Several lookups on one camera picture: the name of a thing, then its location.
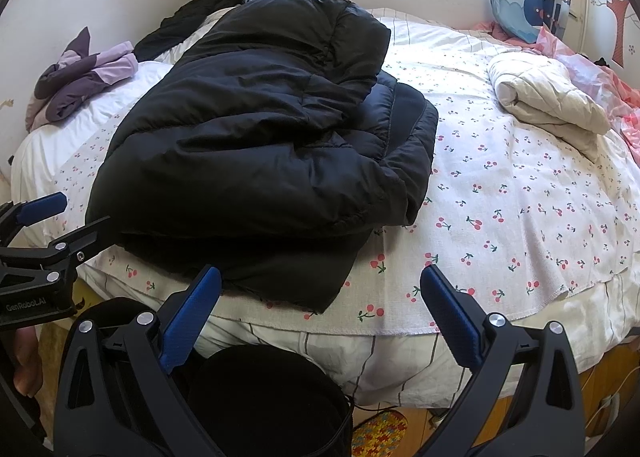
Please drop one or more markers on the black garment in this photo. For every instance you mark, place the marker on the black garment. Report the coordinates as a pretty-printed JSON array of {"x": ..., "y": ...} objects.
[{"x": 200, "y": 12}]

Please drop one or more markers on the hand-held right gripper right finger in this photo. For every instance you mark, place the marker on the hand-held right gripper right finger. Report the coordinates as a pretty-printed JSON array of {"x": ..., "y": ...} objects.
[{"x": 450, "y": 317}]

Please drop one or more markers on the purple jacket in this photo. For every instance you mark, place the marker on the purple jacket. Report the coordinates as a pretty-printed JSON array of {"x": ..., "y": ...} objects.
[{"x": 85, "y": 77}]

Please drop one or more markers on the wooden bed frame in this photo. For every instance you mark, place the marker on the wooden bed frame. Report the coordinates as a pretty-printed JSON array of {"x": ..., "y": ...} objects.
[{"x": 595, "y": 382}]

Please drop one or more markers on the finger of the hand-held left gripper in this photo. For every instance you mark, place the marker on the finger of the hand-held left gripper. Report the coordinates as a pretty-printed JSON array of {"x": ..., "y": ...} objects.
[
  {"x": 82, "y": 239},
  {"x": 42, "y": 208}
]

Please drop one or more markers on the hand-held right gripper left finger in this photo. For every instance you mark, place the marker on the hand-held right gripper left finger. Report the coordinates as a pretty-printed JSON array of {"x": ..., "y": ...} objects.
[{"x": 192, "y": 317}]

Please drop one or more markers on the person's left hand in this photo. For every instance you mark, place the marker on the person's left hand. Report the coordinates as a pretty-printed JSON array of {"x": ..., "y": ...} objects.
[{"x": 25, "y": 362}]

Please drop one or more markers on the black puffer jacket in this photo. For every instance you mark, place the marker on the black puffer jacket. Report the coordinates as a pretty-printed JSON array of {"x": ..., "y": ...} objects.
[{"x": 250, "y": 137}]

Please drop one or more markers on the folded white quilt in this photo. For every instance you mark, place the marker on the folded white quilt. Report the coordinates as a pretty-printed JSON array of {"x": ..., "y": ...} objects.
[{"x": 545, "y": 97}]

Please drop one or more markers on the pink tree wall decal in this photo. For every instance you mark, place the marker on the pink tree wall decal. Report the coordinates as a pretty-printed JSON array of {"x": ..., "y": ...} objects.
[{"x": 620, "y": 2}]

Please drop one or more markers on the pink blanket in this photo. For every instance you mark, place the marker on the pink blanket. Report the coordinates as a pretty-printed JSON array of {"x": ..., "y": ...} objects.
[{"x": 615, "y": 82}]

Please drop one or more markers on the colourful puzzle floor mat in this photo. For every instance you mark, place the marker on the colourful puzzle floor mat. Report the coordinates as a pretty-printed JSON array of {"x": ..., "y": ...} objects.
[{"x": 380, "y": 432}]

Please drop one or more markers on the dark cloth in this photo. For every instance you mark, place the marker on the dark cloth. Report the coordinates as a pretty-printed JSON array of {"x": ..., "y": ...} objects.
[{"x": 600, "y": 61}]

